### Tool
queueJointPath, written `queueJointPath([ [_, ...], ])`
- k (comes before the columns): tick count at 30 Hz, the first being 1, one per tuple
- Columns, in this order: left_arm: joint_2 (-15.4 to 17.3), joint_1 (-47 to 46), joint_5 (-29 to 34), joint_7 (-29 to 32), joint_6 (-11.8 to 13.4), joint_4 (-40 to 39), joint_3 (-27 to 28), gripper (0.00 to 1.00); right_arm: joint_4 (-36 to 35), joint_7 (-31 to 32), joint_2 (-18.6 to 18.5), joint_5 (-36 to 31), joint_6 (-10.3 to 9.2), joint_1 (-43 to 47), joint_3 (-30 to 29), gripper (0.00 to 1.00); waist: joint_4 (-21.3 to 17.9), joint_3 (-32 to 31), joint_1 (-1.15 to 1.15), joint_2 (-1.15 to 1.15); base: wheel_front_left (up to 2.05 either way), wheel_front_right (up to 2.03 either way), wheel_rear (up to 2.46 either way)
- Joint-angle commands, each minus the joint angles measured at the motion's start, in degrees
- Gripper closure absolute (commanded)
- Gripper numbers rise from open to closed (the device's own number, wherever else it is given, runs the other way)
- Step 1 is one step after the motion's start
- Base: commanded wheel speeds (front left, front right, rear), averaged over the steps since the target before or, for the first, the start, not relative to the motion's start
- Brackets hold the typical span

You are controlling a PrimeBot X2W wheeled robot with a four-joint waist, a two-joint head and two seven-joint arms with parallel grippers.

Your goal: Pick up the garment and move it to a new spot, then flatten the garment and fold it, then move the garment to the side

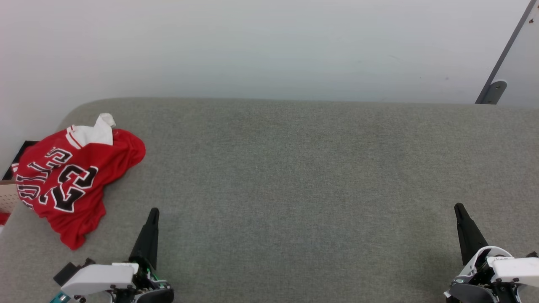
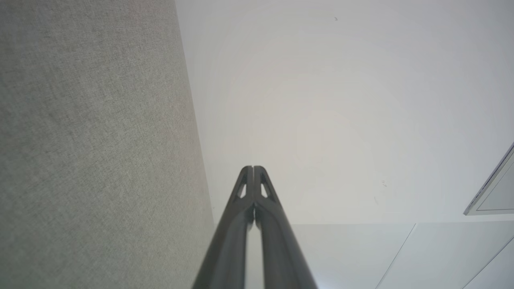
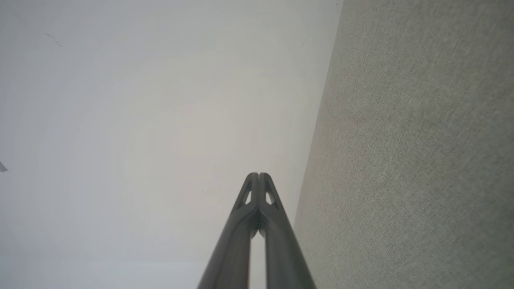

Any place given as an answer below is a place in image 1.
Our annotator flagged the beige perforated board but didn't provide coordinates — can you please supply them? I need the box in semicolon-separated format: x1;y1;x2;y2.
0;180;20;213

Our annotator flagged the red Bulls 23 jersey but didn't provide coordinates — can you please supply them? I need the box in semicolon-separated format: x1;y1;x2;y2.
16;113;146;250

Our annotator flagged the black flat object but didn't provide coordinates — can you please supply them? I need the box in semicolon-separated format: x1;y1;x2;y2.
2;140;39;181

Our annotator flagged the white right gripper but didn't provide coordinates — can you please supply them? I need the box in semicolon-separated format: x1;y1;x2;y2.
444;203;539;303

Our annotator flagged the grey metal bar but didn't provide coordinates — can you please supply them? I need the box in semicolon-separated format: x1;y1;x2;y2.
475;0;539;105

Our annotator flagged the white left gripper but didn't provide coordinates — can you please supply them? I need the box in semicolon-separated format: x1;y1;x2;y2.
60;207;175;303

